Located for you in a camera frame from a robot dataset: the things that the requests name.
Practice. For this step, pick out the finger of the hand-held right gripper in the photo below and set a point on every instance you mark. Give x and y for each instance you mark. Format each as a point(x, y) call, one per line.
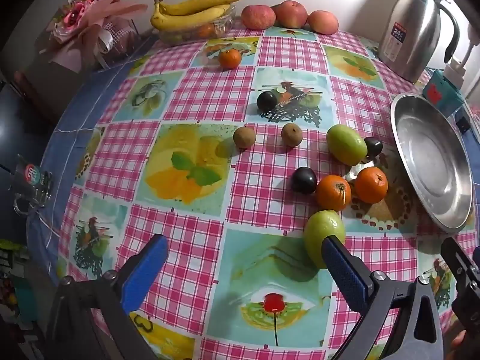
point(455, 257)

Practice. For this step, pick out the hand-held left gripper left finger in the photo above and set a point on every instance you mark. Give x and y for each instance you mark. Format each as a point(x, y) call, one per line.
point(146, 270)

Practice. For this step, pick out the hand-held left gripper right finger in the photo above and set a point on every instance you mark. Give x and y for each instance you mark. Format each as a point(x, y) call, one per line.
point(341, 270)

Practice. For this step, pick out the green mango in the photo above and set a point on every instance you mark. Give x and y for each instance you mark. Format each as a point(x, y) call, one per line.
point(322, 236)

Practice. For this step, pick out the orange tangerine with stem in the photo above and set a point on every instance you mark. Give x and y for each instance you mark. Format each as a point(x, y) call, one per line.
point(333, 192)

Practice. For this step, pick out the dark purple plum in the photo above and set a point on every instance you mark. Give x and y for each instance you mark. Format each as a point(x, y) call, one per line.
point(267, 101)
point(374, 147)
point(304, 180)

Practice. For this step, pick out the stainless steel basin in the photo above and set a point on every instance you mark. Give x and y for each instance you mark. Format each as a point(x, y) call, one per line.
point(431, 157)

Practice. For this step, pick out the green jujube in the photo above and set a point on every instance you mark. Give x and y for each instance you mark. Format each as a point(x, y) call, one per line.
point(346, 144)

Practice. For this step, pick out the brown kiwi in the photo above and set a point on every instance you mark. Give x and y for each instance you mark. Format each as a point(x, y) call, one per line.
point(244, 137)

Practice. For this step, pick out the black power adapter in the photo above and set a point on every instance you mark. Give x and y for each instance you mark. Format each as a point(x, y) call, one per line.
point(462, 125)

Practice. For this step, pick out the metal keyring with tag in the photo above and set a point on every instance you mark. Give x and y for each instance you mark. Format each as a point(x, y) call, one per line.
point(32, 183)

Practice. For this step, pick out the teal box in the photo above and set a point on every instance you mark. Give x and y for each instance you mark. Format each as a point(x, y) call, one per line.
point(444, 92)

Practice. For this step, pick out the pink checkered printed tablecloth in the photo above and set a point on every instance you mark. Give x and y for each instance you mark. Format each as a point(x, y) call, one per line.
point(195, 93)

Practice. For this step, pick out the white charger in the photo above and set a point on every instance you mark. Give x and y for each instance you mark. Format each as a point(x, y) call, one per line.
point(455, 68)

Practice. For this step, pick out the small orange tangerine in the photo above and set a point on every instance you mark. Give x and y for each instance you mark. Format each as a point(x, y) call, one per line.
point(207, 30)
point(230, 58)

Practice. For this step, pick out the stainless steel thermos jug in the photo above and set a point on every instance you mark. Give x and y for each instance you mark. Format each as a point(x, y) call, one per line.
point(416, 26)

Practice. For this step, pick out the clear plastic container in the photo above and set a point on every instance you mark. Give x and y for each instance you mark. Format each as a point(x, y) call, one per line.
point(187, 36)

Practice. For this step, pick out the red apple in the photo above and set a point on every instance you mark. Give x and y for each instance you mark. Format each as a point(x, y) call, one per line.
point(291, 14)
point(258, 17)
point(322, 22)

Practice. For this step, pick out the pink flower bouquet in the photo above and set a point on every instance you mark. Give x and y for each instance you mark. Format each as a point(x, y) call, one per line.
point(80, 11)

